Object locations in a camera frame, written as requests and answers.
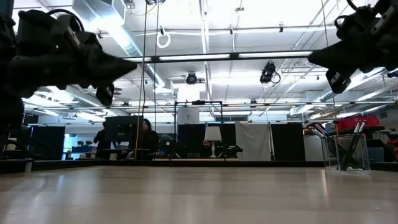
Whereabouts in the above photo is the silver ventilation duct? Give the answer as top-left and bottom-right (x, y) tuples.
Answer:
(73, 0), (165, 91)

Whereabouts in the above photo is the small white shade table lamp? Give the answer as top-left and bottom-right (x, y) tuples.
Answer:
(204, 126), (223, 159)

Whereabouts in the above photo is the white coiled cable ring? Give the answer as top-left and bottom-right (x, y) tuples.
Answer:
(156, 32), (172, 49)

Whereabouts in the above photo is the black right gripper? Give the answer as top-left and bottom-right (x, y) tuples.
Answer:
(307, 0), (385, 94)

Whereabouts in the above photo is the black ceiling-mounted camera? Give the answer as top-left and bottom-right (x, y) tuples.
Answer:
(260, 61), (280, 84)

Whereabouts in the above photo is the black fluffy-head makeup brush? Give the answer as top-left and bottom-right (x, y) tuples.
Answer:
(313, 123), (361, 170)

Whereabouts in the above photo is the red storage bins shelf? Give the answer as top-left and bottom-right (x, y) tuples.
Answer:
(337, 115), (381, 131)

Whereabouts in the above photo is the black partition panel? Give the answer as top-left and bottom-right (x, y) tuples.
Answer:
(271, 123), (306, 162)

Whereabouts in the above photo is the white curtain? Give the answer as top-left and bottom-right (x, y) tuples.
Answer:
(234, 121), (272, 162)

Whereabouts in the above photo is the black frame stand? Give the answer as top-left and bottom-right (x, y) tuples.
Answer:
(173, 100), (224, 161)

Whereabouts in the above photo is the blue storage box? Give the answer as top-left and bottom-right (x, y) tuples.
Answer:
(71, 145), (100, 153)

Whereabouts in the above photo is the person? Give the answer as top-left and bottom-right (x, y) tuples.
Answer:
(93, 121), (108, 159)
(200, 139), (214, 158)
(139, 119), (160, 158)

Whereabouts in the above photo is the clear acrylic organizer box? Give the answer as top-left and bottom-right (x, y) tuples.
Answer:
(323, 133), (371, 174)

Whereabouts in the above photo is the black overhead light bar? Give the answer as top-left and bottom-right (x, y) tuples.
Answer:
(123, 51), (313, 63)

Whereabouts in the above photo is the black monitor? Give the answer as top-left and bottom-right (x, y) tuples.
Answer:
(104, 115), (144, 143)

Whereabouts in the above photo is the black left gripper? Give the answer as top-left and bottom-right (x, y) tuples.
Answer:
(55, 14), (137, 106)

